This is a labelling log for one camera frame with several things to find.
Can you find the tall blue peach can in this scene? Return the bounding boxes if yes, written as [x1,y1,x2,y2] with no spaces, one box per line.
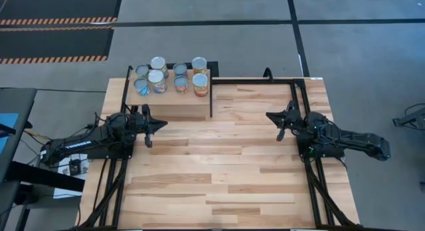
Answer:
[149,56,169,80]

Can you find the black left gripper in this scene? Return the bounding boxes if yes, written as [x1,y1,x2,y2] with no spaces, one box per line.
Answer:
[131,104,169,149]

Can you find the black aluminium table frame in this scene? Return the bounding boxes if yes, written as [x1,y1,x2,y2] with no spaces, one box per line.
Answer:
[75,76,363,231]

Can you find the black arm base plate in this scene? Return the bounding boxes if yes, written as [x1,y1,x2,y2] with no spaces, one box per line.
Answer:
[296,134,348,159]
[82,146,136,161]

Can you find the wooden shelf black frame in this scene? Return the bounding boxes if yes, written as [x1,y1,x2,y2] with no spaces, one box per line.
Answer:
[122,60,220,122]

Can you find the blue sheet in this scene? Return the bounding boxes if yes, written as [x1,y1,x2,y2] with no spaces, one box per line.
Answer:
[0,112,20,156]

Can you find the black hazard-striped floor mat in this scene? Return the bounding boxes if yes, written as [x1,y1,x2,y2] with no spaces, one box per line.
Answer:
[0,0,123,27]
[0,27,116,65]

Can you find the grey desk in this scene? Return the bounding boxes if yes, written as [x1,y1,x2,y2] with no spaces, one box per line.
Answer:
[0,87,38,184]

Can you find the small black box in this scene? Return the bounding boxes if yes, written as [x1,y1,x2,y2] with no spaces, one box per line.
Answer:
[68,159,82,177]

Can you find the short mandarin orange can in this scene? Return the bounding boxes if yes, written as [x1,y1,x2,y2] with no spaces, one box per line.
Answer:
[173,74,190,94]

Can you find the short green polka-dot can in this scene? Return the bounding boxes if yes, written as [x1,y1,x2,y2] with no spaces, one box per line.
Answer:
[135,64,151,80]

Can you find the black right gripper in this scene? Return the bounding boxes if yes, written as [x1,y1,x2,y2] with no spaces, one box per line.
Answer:
[266,100,308,141]

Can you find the white paper sheet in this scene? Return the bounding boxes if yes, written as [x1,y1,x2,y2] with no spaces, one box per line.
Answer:
[52,156,90,199]

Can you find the short pink and teal can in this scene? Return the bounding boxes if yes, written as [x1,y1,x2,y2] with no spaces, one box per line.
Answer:
[172,62,189,78]

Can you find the black desk leg bar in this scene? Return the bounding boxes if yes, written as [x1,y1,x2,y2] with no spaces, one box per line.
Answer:
[5,160,86,193]

